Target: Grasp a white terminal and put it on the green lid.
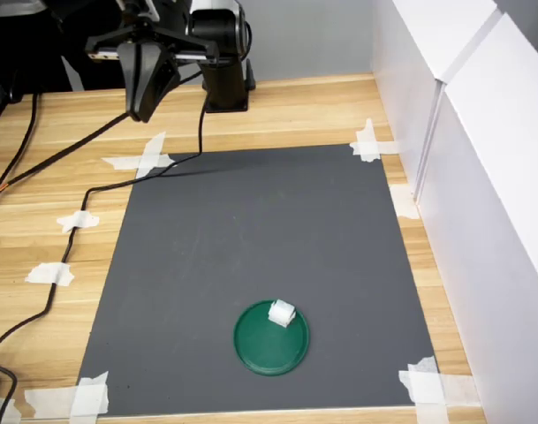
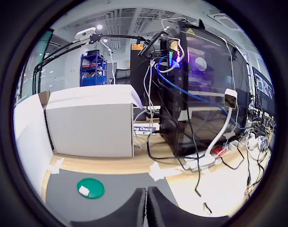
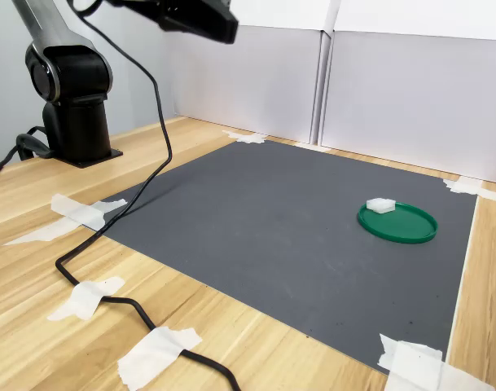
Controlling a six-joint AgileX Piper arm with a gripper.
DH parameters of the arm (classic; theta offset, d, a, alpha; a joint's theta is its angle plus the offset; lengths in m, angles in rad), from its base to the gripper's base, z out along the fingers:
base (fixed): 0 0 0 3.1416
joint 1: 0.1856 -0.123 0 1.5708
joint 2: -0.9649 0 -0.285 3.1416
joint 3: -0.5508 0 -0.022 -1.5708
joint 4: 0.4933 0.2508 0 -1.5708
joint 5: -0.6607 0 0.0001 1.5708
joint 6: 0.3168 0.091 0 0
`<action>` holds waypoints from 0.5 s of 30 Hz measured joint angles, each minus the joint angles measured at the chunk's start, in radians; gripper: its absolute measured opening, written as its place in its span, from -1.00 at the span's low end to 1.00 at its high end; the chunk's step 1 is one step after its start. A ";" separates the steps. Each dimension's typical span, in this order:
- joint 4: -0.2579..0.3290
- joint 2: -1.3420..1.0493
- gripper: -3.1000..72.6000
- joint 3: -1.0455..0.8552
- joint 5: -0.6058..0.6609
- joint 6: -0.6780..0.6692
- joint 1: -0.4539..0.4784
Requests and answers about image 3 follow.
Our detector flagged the small white plastic terminal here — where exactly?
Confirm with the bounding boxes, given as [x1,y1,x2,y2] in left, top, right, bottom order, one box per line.
[366,197,397,215]

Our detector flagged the round green lid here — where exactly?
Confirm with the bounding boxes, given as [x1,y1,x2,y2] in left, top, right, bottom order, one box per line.
[357,200,439,245]

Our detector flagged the dark grey mat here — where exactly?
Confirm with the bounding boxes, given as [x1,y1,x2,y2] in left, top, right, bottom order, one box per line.
[93,140,479,375]

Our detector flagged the long white edge tape strip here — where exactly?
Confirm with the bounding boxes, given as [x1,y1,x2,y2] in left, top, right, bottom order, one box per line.
[446,194,480,363]

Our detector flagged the black camera cable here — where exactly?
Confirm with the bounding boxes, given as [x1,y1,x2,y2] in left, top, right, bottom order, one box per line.
[55,0,243,391]

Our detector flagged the black base power cable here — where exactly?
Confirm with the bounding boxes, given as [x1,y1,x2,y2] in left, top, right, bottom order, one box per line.
[0,125,54,187]

